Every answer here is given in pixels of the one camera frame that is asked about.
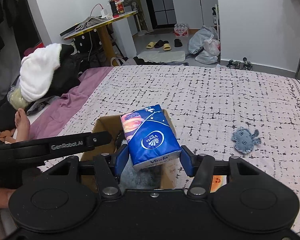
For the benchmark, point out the hanging dark clothes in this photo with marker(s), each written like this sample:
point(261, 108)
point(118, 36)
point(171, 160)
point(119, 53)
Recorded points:
point(7, 17)

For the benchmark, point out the black and white plush pouch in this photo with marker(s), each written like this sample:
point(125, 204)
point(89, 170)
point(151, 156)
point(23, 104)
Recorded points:
point(120, 140)

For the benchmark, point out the black flat board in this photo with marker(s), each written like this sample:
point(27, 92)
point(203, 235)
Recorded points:
point(68, 31)

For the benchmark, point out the dark clothes pile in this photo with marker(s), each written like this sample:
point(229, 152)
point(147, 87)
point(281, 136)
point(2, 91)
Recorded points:
point(70, 70)

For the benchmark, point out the purple bedsheet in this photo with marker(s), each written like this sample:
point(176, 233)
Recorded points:
point(72, 107)

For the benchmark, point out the bare foot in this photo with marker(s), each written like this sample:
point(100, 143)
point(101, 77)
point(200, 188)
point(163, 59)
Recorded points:
point(22, 125)

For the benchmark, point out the white plastic bags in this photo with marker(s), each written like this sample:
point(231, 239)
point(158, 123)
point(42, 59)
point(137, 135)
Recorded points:
point(205, 45)

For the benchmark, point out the white fluffy garment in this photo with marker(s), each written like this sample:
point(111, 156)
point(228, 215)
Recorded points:
point(38, 75)

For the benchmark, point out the white standing fan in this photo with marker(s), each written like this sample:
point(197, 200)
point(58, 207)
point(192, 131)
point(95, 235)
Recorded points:
point(142, 31)

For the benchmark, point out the grey fluffy cloth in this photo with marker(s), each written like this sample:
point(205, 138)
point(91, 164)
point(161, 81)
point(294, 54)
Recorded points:
point(142, 178)

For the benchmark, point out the yellowish item in plastic bag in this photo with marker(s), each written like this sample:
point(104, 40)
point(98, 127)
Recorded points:
point(18, 97)

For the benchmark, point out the grey floor mat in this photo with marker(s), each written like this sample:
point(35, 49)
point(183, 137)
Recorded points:
point(162, 56)

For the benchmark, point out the person's left hand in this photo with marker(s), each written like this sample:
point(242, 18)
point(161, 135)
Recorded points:
point(1, 197)

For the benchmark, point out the white kitchen cabinet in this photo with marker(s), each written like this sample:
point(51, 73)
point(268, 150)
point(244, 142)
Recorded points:
point(195, 12)

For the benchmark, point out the red snack box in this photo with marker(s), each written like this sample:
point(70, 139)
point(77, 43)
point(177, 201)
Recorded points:
point(117, 7)

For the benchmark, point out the black slipper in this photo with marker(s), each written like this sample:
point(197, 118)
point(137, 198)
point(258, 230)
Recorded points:
point(161, 43)
point(178, 43)

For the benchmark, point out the dark glass door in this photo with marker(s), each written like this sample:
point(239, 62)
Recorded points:
point(160, 5)

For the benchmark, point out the grey-blue plush toy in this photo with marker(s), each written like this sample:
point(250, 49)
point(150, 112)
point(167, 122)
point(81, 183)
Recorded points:
point(246, 141)

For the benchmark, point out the yellow slipper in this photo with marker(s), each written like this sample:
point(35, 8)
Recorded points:
point(166, 47)
point(150, 45)

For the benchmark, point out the dark sandals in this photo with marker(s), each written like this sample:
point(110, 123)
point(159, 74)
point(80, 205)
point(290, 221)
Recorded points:
point(240, 64)

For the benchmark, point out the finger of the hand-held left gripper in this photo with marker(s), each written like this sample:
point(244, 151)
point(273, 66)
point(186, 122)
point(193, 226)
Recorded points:
point(100, 138)

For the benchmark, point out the blue tissue pack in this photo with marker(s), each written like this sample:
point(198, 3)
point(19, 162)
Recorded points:
point(150, 135)

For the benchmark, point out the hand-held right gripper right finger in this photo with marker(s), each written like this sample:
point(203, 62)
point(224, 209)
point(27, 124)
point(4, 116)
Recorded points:
point(187, 162)

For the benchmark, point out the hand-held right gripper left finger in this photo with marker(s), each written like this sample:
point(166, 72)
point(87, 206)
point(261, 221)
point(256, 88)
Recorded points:
point(121, 161)

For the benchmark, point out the pack of water bottles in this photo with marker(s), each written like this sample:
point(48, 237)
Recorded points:
point(182, 30)

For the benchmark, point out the burger plush toy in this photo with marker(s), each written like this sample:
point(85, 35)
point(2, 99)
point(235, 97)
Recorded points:
point(218, 183)

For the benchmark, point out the oval table with yellow edge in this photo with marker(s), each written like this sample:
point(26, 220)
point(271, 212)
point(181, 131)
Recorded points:
point(102, 25)

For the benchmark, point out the black polka dot box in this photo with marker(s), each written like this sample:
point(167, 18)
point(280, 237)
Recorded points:
point(82, 42)

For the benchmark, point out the brown cardboard box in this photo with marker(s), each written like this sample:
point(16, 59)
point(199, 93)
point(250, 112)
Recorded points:
point(102, 125)

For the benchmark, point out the spray bottle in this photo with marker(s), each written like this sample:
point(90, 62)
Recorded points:
point(215, 16)

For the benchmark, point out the white patterned blanket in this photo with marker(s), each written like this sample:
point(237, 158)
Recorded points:
point(215, 100)

